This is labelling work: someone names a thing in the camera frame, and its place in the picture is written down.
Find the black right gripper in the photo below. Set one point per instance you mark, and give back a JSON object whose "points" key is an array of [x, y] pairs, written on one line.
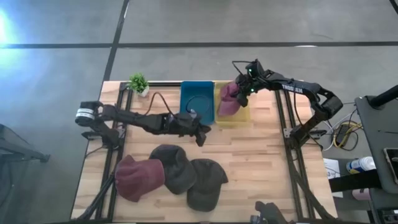
{"points": [[253, 84]]}

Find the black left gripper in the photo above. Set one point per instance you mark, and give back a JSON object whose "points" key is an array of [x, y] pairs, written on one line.
{"points": [[183, 130]]}

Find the maroon baseball cap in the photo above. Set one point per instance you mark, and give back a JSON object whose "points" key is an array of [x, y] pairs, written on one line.
{"points": [[136, 179], [228, 105]]}

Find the dark grey baseball cap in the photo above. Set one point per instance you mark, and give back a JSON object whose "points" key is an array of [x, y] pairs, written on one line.
{"points": [[177, 171], [205, 189]]}

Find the blue plastic bin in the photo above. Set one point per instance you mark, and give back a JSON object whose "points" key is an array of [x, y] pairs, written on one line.
{"points": [[194, 88]]}

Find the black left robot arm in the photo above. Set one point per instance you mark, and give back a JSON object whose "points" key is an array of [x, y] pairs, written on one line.
{"points": [[133, 118]]}

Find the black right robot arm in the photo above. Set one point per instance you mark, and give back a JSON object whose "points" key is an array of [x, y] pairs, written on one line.
{"points": [[298, 87]]}

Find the yellow plastic bin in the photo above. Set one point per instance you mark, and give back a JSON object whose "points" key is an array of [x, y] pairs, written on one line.
{"points": [[236, 121]]}

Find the green plant in white pot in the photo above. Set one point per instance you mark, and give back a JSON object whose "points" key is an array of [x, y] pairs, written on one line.
{"points": [[138, 82]]}

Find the black lumpy object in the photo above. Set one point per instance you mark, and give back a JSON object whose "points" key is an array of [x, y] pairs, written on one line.
{"points": [[269, 213]]}

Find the black power adapter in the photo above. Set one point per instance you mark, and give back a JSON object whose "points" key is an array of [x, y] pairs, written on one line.
{"points": [[343, 133]]}

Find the white paper sheet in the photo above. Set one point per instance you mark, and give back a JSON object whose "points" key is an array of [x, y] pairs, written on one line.
{"points": [[331, 168]]}

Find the grey desk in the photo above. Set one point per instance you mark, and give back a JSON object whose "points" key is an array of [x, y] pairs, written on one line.
{"points": [[376, 130]]}

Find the white spray can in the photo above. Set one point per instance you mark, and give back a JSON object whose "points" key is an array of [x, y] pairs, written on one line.
{"points": [[362, 165]]}

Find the black pole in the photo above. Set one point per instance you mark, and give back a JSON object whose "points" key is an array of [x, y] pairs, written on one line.
{"points": [[385, 97]]}

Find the pink object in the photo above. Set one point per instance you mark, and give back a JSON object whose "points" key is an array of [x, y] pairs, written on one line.
{"points": [[360, 194]]}

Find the black tablet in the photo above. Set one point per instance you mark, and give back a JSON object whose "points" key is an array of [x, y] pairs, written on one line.
{"points": [[392, 165]]}

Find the dark grey side furniture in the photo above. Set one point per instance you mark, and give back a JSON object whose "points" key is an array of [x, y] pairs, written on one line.
{"points": [[31, 155]]}

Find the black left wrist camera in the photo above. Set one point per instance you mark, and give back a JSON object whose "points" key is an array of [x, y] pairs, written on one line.
{"points": [[186, 118]]}

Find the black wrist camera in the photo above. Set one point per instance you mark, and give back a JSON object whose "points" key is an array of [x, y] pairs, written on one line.
{"points": [[186, 118], [255, 67]]}

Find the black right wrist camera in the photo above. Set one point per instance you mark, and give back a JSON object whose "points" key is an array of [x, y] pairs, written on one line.
{"points": [[255, 67]]}

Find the black aluminium table frame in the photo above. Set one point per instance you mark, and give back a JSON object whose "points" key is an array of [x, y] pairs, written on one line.
{"points": [[164, 83]]}

